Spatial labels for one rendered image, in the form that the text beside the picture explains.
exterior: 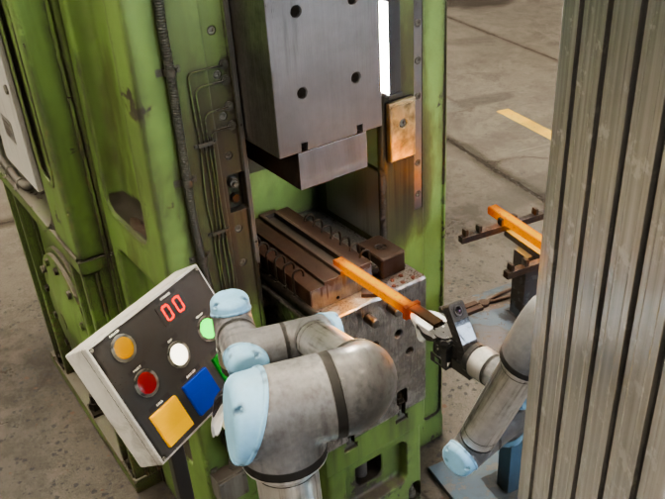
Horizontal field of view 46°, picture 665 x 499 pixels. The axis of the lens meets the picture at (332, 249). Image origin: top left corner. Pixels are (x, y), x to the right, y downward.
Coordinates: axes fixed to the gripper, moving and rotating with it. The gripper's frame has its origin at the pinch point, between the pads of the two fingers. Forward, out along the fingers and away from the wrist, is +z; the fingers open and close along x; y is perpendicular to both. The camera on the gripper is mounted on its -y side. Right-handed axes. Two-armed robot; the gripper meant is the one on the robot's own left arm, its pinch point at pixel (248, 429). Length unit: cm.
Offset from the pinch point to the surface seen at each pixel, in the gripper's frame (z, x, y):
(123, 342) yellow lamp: -23.9, -22.0, -4.4
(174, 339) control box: -18.1, -12.9, -10.9
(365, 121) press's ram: -46, 37, -50
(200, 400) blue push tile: -6.8, -9.3, -3.7
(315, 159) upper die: -40, 23, -44
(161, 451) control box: -4.4, -17.4, 7.1
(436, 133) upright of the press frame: -28, 63, -80
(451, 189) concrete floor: 94, 129, -275
